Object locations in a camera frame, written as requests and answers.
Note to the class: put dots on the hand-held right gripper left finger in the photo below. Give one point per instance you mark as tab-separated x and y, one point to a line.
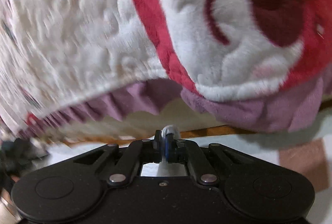
158	151

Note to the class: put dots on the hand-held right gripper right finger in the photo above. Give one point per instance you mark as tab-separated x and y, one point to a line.
170	149

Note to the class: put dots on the pale grey shirt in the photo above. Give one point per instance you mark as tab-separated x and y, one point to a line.
170	130

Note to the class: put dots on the checkered cartoon floor mat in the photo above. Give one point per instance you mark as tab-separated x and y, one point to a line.
298	159

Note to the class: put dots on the dark teal folded garment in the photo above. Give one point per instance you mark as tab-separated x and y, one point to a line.
15	152

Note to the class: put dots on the white quilted printed blanket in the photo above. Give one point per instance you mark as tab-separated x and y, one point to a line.
77	32

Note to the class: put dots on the beige bed frame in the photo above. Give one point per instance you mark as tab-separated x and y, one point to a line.
145	123

